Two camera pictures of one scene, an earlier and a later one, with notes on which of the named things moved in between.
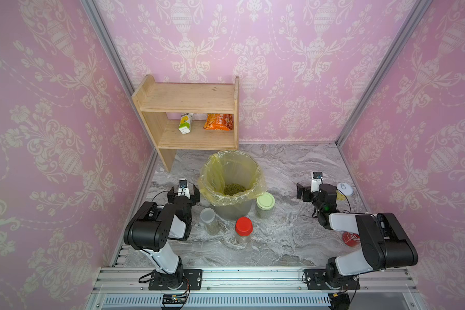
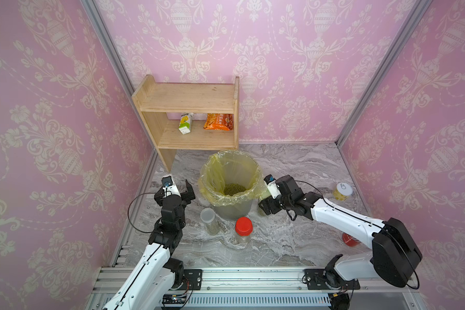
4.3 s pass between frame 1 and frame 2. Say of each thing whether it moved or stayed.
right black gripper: moved
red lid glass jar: stayed
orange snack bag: stayed
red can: stayed
